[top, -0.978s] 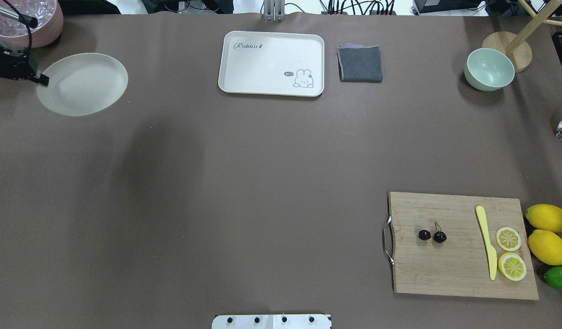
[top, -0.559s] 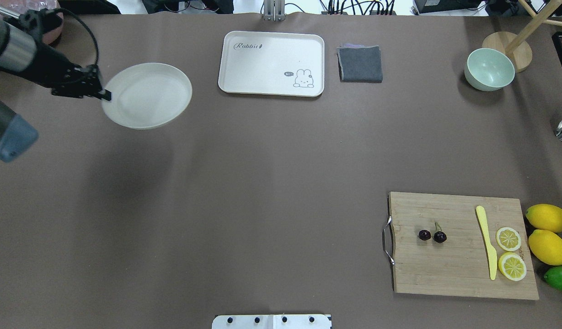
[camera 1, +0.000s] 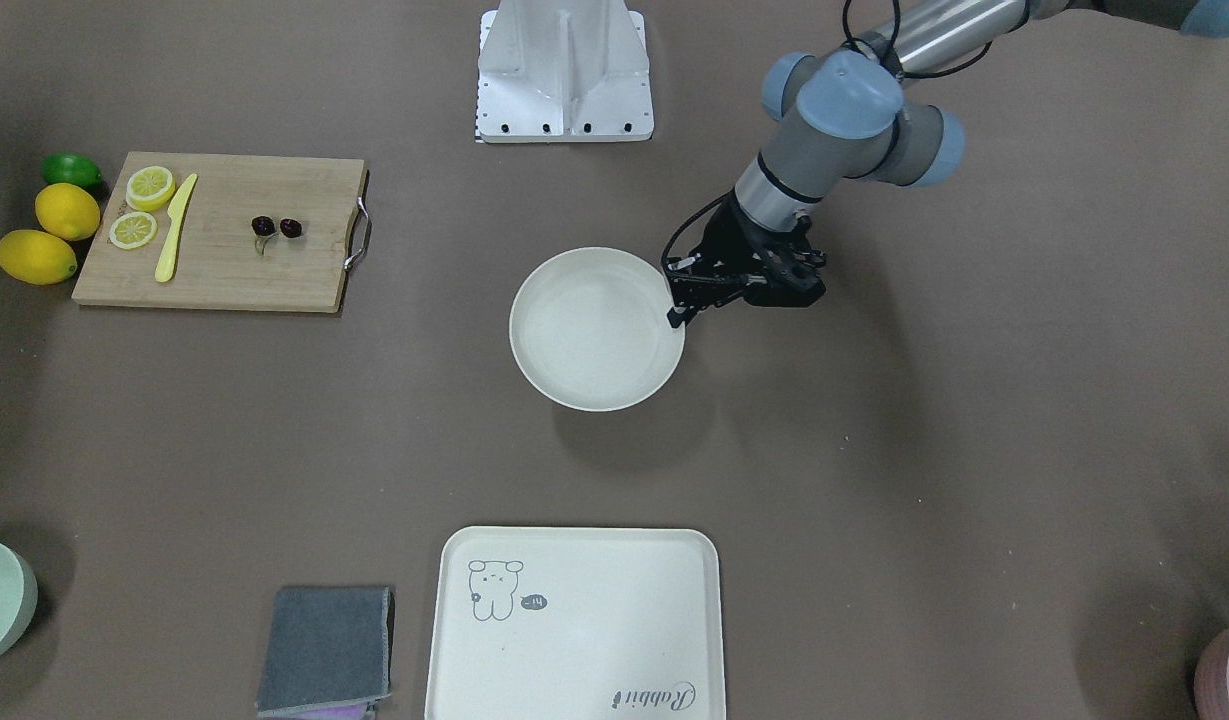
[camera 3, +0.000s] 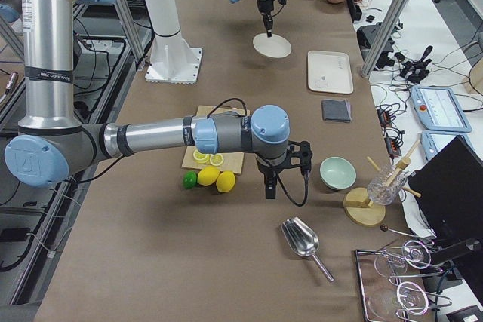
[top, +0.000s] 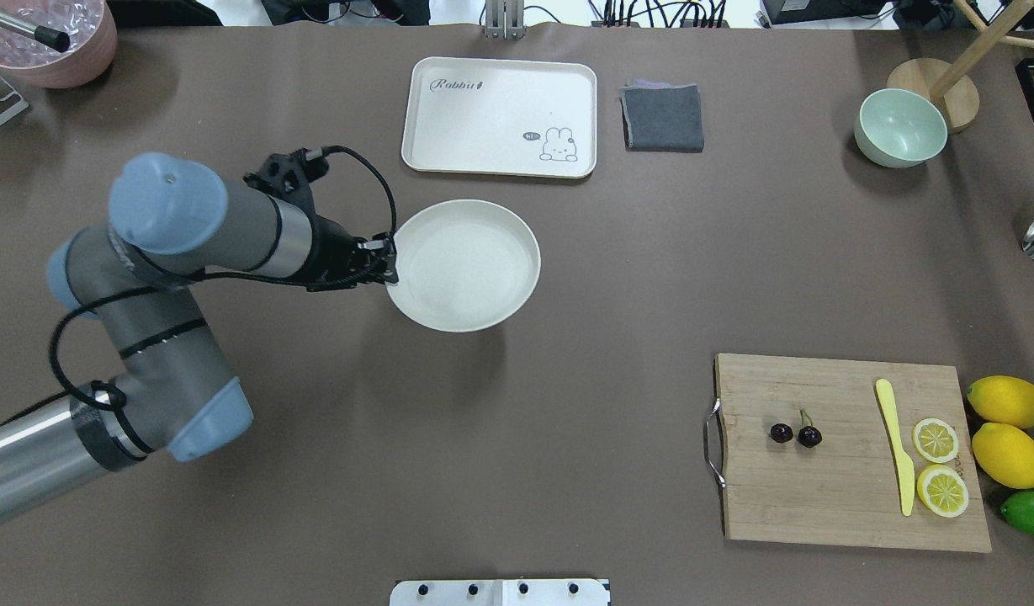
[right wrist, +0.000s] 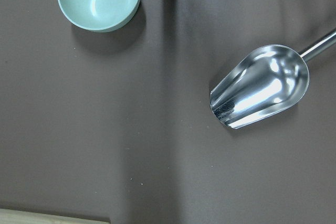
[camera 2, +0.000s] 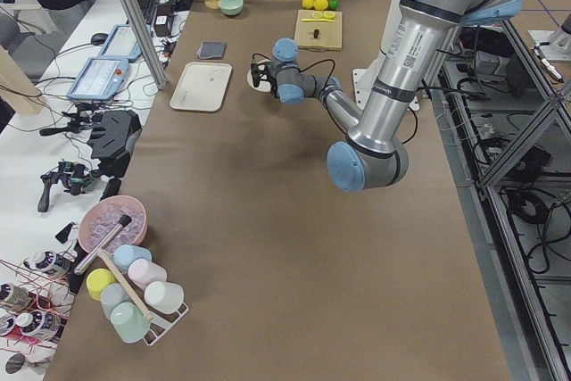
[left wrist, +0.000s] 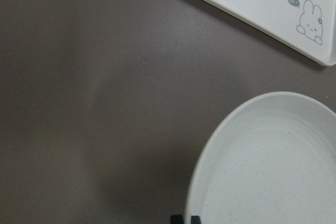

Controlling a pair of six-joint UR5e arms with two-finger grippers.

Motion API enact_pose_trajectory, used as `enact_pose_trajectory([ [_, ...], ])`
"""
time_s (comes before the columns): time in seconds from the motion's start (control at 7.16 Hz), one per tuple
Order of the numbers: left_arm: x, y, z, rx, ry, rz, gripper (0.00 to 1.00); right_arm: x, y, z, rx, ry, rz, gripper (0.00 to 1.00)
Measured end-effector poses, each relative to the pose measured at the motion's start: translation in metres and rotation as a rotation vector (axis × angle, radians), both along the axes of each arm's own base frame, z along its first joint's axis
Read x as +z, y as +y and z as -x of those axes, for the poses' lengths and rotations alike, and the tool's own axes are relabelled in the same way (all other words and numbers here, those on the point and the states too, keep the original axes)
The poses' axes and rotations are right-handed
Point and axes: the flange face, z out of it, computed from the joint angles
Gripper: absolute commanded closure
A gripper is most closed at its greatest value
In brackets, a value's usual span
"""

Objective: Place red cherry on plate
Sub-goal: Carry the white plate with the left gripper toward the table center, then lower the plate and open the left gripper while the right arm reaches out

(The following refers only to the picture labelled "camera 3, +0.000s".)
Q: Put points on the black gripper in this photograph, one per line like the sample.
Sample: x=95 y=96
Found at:
x=265 y=5
x=267 y=168

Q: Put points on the round cream plate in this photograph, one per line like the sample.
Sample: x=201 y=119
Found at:
x=274 y=46

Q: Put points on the cream rectangular tray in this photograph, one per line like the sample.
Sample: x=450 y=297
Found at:
x=329 y=72

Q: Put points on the yellow lemon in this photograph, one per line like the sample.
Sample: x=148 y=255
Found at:
x=225 y=182
x=208 y=175

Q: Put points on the lemon slice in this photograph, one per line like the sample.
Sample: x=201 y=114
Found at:
x=199 y=157
x=216 y=159

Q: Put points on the mint green bowl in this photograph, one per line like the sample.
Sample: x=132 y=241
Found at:
x=337 y=173

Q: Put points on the steel scoop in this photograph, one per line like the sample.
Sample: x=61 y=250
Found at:
x=304 y=242

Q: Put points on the green lime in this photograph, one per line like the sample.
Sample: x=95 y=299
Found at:
x=190 y=179

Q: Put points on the wooden cup tree stand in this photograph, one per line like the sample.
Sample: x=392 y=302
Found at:
x=367 y=206

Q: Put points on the grey folded cloth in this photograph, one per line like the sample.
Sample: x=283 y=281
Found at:
x=336 y=110

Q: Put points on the glass cup on stand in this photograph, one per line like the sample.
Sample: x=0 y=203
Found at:
x=386 y=185

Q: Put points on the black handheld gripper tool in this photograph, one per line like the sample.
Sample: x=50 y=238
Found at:
x=414 y=71

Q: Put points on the blue teach pendant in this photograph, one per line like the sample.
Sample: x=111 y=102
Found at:
x=438 y=109
x=434 y=141

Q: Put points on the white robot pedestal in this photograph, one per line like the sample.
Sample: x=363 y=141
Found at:
x=172 y=60

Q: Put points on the aluminium frame post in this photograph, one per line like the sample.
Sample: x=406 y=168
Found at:
x=392 y=15

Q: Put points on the wire glass rack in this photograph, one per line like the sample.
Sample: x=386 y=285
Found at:
x=417 y=281

